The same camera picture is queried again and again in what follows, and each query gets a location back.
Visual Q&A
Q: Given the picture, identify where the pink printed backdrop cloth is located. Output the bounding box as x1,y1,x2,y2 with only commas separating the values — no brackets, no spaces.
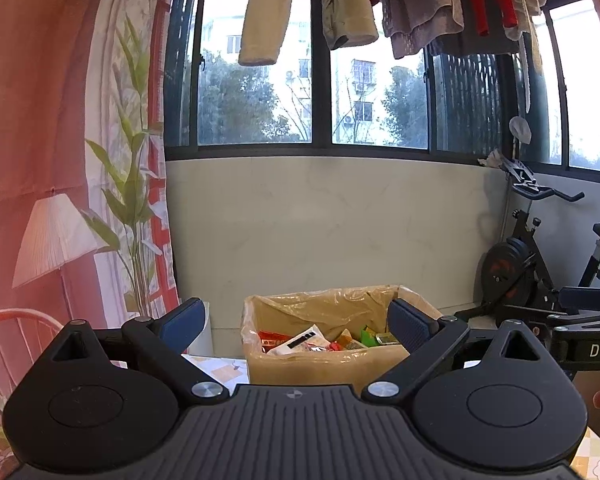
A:
0,0,181,480

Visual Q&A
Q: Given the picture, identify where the checkered floral tablecloth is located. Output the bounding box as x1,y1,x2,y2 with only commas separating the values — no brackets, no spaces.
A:
182,354,600,480

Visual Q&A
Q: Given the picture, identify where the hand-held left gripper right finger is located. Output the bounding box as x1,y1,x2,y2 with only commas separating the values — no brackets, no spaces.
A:
361,298,556,404

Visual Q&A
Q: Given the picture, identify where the plastic-lined cardboard box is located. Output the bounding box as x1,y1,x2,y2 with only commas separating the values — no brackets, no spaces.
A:
241,285,443,396

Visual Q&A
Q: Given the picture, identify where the black exercise bike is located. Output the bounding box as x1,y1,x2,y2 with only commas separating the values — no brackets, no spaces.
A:
455,157,600,327

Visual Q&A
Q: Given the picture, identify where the mauve hanging garment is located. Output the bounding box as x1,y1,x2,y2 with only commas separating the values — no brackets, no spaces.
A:
382,0,466,60

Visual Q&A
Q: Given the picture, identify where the cream hanging garment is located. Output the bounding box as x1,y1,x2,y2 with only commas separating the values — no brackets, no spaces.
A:
510,0,549,77

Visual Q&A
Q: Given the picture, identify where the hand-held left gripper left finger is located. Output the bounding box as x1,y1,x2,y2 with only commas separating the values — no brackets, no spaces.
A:
49,297,230,406

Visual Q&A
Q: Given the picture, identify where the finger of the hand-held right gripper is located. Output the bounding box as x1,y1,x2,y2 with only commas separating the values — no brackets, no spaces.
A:
547,309,600,331
560,287,600,313

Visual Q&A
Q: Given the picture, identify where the white hanging pouch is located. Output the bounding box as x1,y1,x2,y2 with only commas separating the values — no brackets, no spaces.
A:
509,116,533,145

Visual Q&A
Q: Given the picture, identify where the black framed window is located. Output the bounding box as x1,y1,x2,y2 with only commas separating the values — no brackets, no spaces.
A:
164,0,600,186

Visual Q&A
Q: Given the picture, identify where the white black-striped snack packet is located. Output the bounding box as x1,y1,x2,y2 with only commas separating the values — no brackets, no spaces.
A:
267,325,333,356

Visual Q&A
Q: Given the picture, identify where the orange white snack packet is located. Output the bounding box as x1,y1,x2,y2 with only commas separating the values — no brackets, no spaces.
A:
257,330,306,354

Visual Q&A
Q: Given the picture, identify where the yellow snack packet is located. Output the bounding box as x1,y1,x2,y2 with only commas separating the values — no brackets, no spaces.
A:
337,329,368,351

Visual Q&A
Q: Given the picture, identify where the white plastic container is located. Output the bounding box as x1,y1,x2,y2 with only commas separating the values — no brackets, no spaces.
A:
187,301,214,359

